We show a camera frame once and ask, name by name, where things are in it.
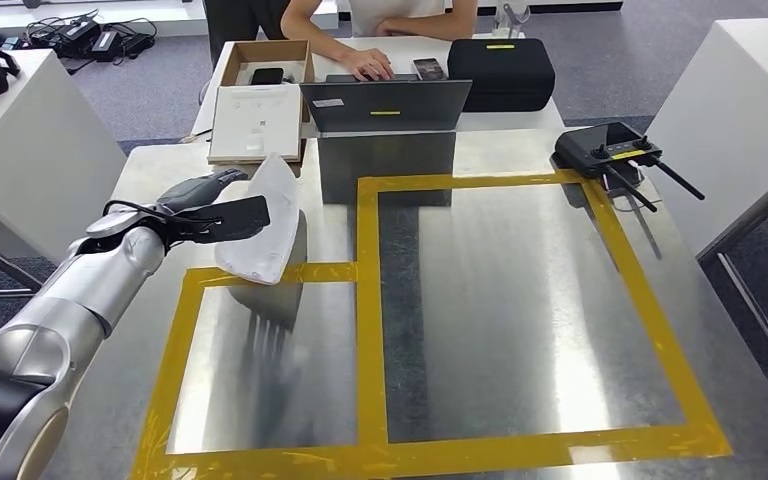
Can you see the steel workbench table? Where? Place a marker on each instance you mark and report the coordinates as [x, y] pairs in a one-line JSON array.
[[523, 298]]

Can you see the clear plastic holder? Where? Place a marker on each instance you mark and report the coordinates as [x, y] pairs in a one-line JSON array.
[[510, 20]]

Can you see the person's left forearm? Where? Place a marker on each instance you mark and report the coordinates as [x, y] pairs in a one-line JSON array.
[[437, 28]]

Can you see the white low platform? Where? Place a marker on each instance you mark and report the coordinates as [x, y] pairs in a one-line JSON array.
[[172, 26]]

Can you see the white flat box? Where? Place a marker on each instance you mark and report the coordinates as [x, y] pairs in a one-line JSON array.
[[255, 122]]

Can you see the dark grey laptop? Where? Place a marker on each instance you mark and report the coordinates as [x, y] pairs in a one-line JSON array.
[[384, 99]]

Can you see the dark patterned smartphone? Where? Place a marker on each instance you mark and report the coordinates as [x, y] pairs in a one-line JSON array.
[[429, 69]]

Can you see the black remote controller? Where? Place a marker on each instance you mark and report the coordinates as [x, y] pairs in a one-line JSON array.
[[596, 149]]

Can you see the black power adapter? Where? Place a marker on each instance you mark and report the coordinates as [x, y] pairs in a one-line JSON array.
[[79, 30], [106, 45], [137, 45]]

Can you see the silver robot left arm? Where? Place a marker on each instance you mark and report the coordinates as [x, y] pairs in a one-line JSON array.
[[79, 298]]

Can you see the white table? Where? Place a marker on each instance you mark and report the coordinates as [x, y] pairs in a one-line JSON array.
[[39, 146], [523, 120], [722, 99]]

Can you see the black hard case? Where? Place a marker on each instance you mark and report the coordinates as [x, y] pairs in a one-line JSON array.
[[500, 73]]

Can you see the white plastic shell part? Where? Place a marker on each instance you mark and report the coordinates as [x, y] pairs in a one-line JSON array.
[[271, 225]]

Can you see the black smartphone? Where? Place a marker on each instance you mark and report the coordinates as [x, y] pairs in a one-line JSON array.
[[267, 76]]

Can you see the brown cardboard box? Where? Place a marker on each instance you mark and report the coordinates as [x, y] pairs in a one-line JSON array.
[[265, 50]]

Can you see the person's left hand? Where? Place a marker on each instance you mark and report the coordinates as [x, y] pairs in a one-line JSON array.
[[386, 28]]

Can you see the person's right hand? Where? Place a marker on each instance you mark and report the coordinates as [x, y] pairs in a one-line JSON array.
[[371, 65]]

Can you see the black bracket wrist camera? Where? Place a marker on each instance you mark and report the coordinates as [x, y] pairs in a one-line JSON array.
[[238, 218]]

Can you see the person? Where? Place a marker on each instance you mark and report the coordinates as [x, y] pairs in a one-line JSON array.
[[232, 23], [390, 10]]

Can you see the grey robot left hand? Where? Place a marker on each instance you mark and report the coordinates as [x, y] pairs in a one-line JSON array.
[[198, 189]]

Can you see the person's right forearm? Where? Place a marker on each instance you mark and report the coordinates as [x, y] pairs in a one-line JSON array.
[[311, 36]]

